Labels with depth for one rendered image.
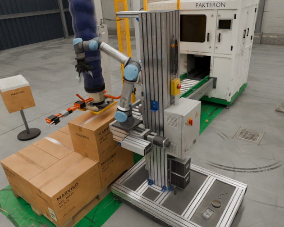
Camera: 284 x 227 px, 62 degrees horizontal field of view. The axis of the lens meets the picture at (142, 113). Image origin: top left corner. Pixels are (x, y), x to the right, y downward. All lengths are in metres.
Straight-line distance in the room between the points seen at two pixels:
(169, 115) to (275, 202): 1.68
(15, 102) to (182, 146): 2.85
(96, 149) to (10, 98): 1.98
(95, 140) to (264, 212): 1.96
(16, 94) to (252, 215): 3.60
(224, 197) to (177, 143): 0.88
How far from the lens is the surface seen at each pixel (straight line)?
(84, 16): 2.37
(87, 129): 2.53
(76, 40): 2.02
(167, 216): 2.50
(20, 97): 4.17
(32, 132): 4.74
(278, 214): 3.07
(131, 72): 1.90
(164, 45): 1.95
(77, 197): 2.70
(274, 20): 11.03
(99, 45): 2.09
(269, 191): 3.28
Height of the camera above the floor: 2.17
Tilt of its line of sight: 27 degrees down
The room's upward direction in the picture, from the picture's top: 4 degrees counter-clockwise
